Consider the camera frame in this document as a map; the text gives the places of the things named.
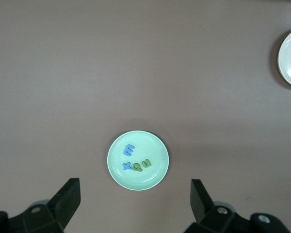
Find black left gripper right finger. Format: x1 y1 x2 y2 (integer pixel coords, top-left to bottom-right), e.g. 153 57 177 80
184 179 291 233

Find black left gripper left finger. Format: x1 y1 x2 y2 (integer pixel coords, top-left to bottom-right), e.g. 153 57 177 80
0 178 81 233

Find blue letter m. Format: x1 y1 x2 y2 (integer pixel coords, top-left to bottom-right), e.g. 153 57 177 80
123 144 136 157

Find green plate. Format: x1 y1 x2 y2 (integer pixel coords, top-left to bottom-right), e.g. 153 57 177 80
107 130 170 191

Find brown table cover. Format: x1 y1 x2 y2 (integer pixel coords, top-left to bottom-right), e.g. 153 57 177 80
0 0 291 233

